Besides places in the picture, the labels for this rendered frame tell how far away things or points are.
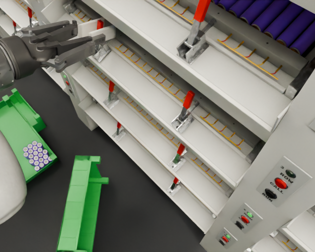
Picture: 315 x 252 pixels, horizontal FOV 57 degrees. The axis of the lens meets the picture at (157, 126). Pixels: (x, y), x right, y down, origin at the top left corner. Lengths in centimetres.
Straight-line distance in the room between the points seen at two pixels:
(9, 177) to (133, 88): 31
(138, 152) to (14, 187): 55
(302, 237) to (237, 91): 28
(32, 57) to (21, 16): 67
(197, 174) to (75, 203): 37
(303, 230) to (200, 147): 22
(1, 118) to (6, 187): 79
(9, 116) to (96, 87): 47
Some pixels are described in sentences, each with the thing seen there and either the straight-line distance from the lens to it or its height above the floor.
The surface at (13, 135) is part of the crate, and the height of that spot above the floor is 7.
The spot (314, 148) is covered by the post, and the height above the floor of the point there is 75.
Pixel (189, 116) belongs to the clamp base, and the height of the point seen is 57.
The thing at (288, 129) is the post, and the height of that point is 76.
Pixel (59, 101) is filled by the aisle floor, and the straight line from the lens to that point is 137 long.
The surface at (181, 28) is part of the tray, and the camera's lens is 47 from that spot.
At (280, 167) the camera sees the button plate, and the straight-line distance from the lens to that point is 42.
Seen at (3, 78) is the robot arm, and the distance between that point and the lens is 57.
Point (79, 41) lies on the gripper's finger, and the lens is 62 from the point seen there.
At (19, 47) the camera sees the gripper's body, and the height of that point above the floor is 68.
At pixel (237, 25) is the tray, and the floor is 78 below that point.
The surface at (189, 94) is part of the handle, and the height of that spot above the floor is 63.
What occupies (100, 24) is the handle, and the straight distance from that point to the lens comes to 67.
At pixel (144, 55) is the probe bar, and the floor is 58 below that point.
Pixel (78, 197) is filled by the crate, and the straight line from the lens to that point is 91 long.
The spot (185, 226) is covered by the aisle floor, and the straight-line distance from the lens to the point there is 107.
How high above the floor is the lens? 104
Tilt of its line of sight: 58 degrees down
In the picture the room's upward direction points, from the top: straight up
